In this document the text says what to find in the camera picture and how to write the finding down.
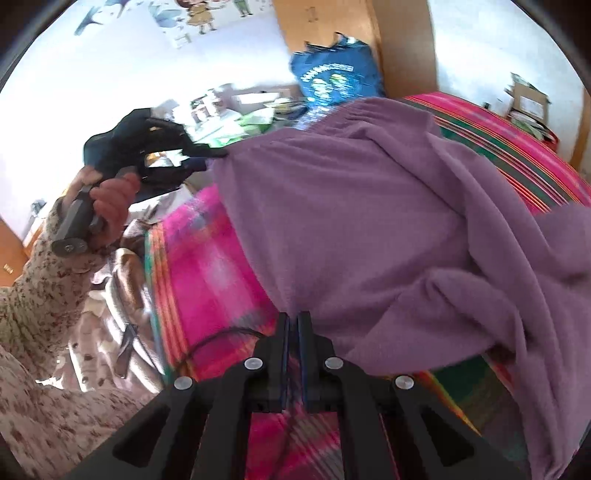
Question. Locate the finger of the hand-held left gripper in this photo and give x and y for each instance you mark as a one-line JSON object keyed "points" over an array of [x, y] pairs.
{"points": [[207, 153], [195, 165]]}

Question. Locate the cardboard box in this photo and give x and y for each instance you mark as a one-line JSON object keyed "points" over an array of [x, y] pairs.
{"points": [[528, 101]]}

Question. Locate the wooden wardrobe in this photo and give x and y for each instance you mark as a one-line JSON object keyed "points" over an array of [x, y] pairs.
{"points": [[397, 46]]}

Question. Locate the pink green plaid blanket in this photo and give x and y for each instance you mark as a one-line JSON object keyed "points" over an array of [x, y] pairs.
{"points": [[203, 277]]}

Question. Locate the person's pink patterned clothing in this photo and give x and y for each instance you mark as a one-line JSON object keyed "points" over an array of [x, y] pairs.
{"points": [[92, 332]]}

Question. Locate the purple fleece pants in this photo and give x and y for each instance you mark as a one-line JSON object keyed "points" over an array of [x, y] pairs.
{"points": [[369, 221]]}

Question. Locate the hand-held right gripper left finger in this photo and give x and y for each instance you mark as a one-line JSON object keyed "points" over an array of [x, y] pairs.
{"points": [[279, 360]]}

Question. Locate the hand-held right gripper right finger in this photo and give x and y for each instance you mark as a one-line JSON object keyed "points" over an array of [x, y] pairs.
{"points": [[308, 369]]}

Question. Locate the pile of green white packages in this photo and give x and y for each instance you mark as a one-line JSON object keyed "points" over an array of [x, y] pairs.
{"points": [[249, 115]]}

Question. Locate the person's left hand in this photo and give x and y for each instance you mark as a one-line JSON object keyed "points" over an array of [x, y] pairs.
{"points": [[115, 198]]}

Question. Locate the person's left forearm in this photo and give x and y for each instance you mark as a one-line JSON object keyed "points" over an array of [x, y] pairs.
{"points": [[41, 286]]}

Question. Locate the cartoon wall sticker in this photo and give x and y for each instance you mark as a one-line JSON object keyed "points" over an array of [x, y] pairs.
{"points": [[198, 16]]}

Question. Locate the blue printed tote bag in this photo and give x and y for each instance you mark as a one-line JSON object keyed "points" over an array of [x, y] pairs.
{"points": [[337, 74]]}

